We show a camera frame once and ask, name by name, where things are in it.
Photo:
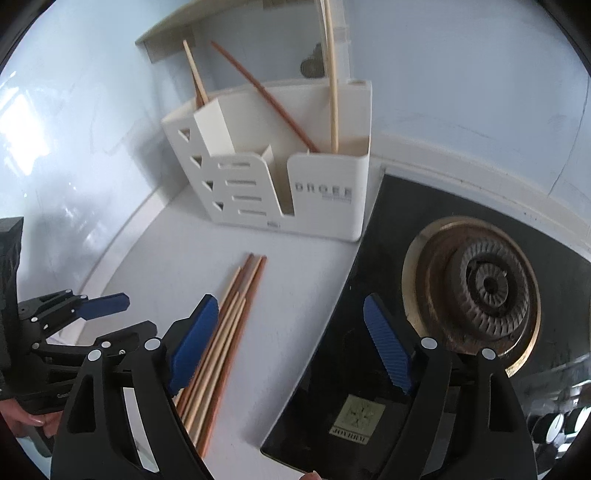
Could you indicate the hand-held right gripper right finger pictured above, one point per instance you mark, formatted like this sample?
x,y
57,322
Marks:
x,y
388,341

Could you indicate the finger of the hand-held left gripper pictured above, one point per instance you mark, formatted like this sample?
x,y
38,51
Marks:
x,y
108,304
129,334

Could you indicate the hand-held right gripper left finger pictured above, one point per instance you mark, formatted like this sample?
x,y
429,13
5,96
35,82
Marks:
x,y
194,341

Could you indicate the row of wooden chopsticks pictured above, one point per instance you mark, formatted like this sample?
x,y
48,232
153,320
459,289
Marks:
x,y
226,332

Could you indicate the cream plastic utensil holder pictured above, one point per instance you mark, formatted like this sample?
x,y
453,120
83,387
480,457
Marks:
x,y
323,194

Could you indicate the light wooden chopstick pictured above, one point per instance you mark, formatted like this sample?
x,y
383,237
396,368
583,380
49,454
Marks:
x,y
194,69
331,83

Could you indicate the reddish brown wooden chopstick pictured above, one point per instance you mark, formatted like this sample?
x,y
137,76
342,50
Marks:
x,y
263,92

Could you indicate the person's left hand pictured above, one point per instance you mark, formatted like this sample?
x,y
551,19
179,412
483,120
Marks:
x,y
27,421

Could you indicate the person's right hand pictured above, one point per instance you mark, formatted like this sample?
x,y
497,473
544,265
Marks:
x,y
311,476

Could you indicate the black glass gas stove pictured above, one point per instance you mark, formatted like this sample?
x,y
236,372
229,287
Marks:
x,y
369,258

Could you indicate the round stove burner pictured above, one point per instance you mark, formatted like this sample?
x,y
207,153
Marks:
x,y
489,290

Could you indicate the white stove knob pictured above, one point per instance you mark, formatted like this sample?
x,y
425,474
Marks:
x,y
549,427
579,417

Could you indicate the round metal valve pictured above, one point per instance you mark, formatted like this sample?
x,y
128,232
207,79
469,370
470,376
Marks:
x,y
314,60

